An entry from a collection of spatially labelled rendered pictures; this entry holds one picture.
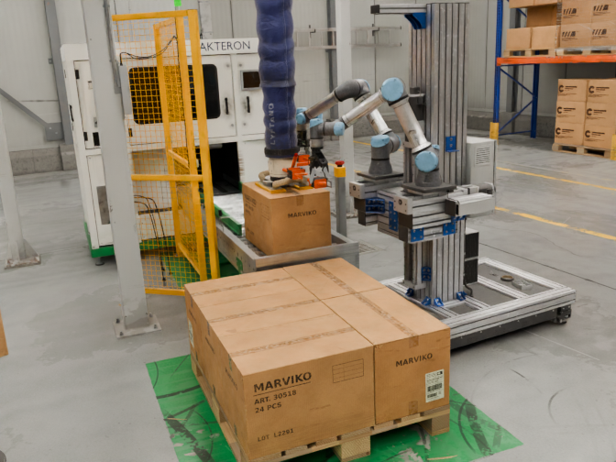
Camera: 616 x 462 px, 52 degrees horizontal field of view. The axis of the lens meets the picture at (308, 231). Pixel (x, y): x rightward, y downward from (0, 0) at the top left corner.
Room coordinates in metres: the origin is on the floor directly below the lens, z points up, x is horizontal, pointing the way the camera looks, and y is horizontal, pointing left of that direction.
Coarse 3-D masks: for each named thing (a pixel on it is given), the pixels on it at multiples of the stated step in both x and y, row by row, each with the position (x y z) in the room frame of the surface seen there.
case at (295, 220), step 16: (256, 192) 3.98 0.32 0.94; (288, 192) 3.87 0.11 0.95; (304, 192) 3.85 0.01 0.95; (320, 192) 3.85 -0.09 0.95; (256, 208) 4.00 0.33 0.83; (272, 208) 3.73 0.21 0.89; (288, 208) 3.77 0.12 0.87; (304, 208) 3.81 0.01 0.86; (320, 208) 3.85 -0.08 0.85; (256, 224) 4.02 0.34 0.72; (272, 224) 3.73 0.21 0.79; (288, 224) 3.76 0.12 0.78; (304, 224) 3.81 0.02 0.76; (320, 224) 3.84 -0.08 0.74; (256, 240) 4.04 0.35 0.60; (272, 240) 3.72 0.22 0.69; (288, 240) 3.76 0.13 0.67; (304, 240) 3.80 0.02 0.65; (320, 240) 3.84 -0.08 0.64
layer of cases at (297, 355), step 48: (192, 288) 3.32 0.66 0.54; (240, 288) 3.29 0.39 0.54; (288, 288) 3.25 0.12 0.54; (336, 288) 3.22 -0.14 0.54; (384, 288) 3.19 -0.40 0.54; (192, 336) 3.28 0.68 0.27; (240, 336) 2.65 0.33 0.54; (288, 336) 2.63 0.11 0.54; (336, 336) 2.60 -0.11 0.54; (384, 336) 2.58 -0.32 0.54; (432, 336) 2.61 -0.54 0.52; (240, 384) 2.32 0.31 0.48; (288, 384) 2.36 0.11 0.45; (336, 384) 2.44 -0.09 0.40; (384, 384) 2.52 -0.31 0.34; (432, 384) 2.61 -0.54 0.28; (240, 432) 2.39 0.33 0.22; (288, 432) 2.35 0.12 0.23; (336, 432) 2.43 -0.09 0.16
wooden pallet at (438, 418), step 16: (192, 368) 3.37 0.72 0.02; (208, 384) 2.96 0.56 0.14; (208, 400) 3.00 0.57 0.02; (224, 416) 2.67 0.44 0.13; (416, 416) 2.58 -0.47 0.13; (432, 416) 2.61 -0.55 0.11; (448, 416) 2.65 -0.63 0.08; (224, 432) 2.70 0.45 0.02; (352, 432) 2.46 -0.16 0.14; (368, 432) 2.49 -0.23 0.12; (432, 432) 2.61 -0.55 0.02; (240, 448) 2.40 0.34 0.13; (304, 448) 2.38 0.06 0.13; (320, 448) 2.40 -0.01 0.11; (336, 448) 2.49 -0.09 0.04; (352, 448) 2.46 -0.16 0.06; (368, 448) 2.49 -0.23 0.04
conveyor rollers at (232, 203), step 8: (240, 192) 5.87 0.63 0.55; (216, 200) 5.59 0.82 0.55; (224, 200) 5.61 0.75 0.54; (232, 200) 5.56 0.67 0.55; (240, 200) 5.57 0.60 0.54; (224, 208) 5.25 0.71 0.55; (232, 208) 5.26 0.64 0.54; (240, 208) 5.22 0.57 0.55; (232, 216) 4.98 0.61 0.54; (240, 216) 4.93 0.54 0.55; (224, 224) 4.77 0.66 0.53; (232, 232) 4.51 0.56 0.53; (240, 240) 4.26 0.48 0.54; (256, 248) 4.03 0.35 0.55
